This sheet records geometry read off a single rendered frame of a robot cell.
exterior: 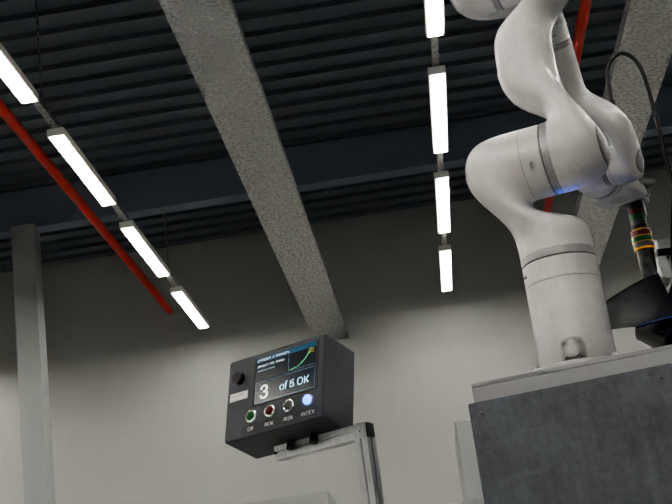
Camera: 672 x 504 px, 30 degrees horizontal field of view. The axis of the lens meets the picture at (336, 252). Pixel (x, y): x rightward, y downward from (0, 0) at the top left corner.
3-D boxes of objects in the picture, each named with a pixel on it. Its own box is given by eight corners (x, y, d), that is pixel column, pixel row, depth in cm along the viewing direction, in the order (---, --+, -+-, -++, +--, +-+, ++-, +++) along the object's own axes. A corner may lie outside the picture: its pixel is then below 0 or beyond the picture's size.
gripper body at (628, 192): (584, 204, 257) (606, 215, 266) (630, 189, 252) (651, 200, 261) (576, 171, 260) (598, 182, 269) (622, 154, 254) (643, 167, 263)
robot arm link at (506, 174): (587, 246, 193) (559, 106, 200) (474, 273, 199) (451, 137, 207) (604, 264, 204) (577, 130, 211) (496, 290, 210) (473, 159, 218)
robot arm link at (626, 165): (610, 23, 239) (653, 170, 247) (534, 43, 248) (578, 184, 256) (596, 36, 232) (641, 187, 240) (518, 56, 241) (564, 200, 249)
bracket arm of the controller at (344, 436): (375, 437, 254) (373, 423, 255) (367, 436, 252) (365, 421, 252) (283, 461, 266) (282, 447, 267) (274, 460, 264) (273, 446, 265)
